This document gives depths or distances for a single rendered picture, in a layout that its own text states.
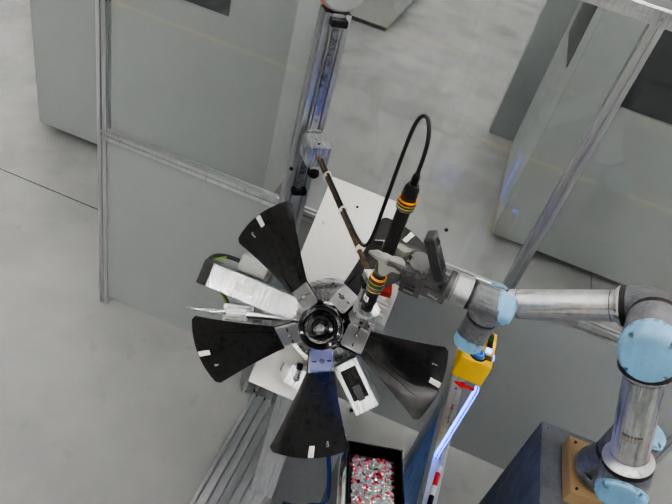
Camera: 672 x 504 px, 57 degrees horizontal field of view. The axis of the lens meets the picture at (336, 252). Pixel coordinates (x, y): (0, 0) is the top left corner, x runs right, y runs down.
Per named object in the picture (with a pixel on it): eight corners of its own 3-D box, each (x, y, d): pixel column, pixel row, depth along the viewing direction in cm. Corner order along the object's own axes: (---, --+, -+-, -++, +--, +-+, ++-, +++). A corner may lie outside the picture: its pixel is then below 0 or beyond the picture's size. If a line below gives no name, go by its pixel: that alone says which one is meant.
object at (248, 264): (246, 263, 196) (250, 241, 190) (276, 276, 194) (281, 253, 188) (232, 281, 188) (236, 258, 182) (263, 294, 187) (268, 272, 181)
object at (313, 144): (298, 150, 203) (303, 128, 198) (318, 151, 205) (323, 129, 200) (305, 168, 196) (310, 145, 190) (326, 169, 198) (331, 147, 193)
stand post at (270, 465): (252, 490, 253) (293, 346, 196) (272, 499, 252) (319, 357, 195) (247, 499, 249) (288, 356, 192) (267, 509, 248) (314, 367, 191)
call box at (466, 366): (457, 343, 206) (469, 322, 199) (485, 355, 205) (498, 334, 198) (449, 377, 194) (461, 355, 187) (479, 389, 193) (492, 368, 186)
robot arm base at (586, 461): (622, 459, 175) (641, 439, 169) (631, 507, 163) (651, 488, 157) (572, 441, 175) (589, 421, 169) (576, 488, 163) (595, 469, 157)
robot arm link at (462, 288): (472, 291, 140) (478, 271, 147) (453, 283, 141) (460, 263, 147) (460, 313, 145) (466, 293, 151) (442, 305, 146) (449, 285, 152)
